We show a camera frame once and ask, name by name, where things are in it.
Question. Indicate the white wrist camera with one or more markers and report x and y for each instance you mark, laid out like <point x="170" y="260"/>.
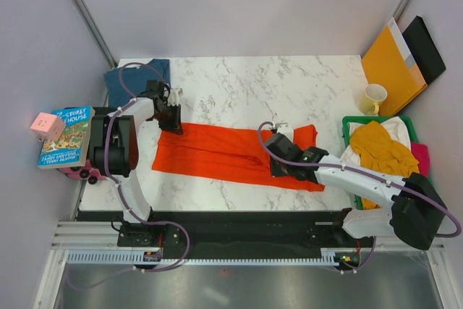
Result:
<point x="174" y="97"/>
<point x="284" y="129"/>

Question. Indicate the yellow mug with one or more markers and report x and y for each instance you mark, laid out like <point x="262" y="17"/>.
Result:
<point x="372" y="98"/>

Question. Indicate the white slotted cable duct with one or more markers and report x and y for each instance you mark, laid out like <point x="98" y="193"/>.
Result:
<point x="148" y="258"/>

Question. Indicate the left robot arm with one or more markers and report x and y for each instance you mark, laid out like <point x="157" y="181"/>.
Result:
<point x="113" y="147"/>

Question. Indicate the orange t-shirt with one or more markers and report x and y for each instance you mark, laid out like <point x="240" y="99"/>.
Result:
<point x="228" y="154"/>

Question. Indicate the folded blue t-shirt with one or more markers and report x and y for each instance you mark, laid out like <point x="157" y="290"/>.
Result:
<point x="135" y="79"/>

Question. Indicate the white t-shirt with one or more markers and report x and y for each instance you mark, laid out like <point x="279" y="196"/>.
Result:
<point x="395" y="127"/>

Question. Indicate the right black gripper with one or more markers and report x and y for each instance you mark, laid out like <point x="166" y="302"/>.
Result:
<point x="275" y="171"/>

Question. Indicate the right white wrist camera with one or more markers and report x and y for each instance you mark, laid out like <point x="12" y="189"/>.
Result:
<point x="284" y="129"/>

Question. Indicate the mustard yellow t-shirt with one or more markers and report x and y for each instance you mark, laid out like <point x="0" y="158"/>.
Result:
<point x="380" y="153"/>

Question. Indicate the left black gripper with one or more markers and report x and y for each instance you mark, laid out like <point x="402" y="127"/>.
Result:
<point x="175" y="126"/>

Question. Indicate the magenta t-shirt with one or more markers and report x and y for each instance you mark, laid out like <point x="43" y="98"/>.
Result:
<point x="420" y="152"/>

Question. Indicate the blue treehouse book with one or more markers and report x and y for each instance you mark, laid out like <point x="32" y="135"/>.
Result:
<point x="48" y="158"/>

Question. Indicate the black flat box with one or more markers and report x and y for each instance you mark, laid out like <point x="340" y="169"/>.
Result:
<point x="424" y="50"/>

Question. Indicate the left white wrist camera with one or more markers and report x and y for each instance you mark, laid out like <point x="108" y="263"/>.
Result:
<point x="174" y="97"/>

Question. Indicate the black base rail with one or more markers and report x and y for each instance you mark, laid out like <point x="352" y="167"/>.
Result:
<point x="233" y="234"/>

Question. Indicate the pink cube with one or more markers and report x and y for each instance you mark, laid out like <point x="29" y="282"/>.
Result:
<point x="48" y="126"/>

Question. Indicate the orange folder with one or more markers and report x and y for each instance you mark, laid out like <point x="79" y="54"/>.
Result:
<point x="390" y="63"/>

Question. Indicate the green plastic tray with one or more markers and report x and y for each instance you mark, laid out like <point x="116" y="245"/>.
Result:
<point x="385" y="145"/>

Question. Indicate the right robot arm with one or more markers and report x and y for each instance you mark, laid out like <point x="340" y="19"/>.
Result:
<point x="409" y="207"/>

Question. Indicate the black pink roller organizer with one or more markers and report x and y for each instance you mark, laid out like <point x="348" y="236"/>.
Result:
<point x="87" y="173"/>

